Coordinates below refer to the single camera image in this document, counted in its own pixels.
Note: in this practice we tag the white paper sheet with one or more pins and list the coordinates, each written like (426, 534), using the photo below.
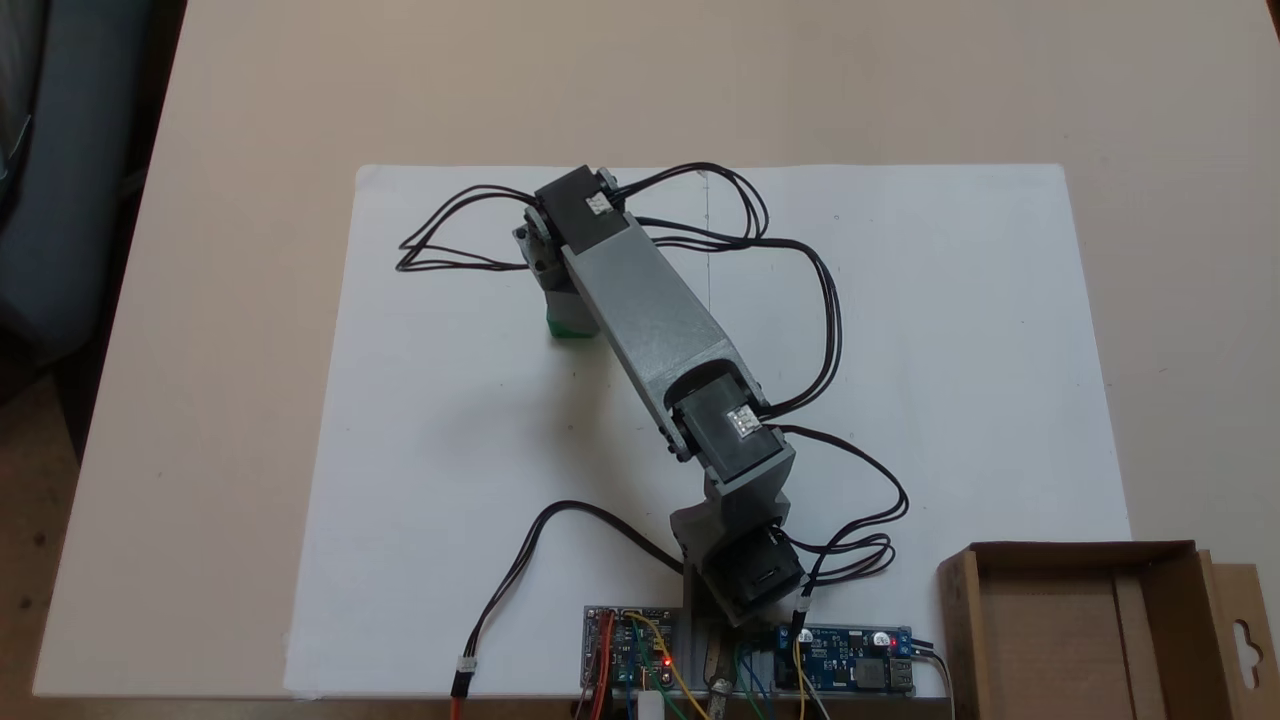
(450, 420)
(980, 350)

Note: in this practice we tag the grey-blue chair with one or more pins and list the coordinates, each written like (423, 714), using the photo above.
(70, 200)

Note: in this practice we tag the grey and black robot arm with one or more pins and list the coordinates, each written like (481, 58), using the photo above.
(650, 300)

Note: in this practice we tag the green die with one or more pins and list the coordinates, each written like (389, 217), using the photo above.
(568, 330)

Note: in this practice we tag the blue circuit board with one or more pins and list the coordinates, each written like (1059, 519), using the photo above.
(850, 665)

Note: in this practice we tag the white plug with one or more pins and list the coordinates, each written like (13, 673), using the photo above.
(651, 706)

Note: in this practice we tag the brown cardboard box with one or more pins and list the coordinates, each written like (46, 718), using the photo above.
(1060, 640)

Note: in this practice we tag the grey pivoting gripper finger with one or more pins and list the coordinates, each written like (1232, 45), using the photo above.
(570, 300)

